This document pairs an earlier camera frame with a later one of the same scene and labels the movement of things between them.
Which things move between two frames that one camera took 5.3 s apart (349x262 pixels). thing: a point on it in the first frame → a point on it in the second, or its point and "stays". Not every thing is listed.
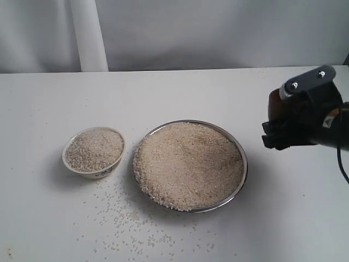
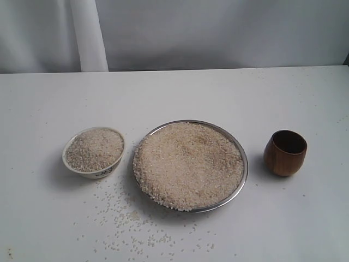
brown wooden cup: [281, 111] → [284, 152]
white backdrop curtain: [56, 36] stays
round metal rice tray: [190, 165] stays
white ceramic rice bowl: [94, 153] stays
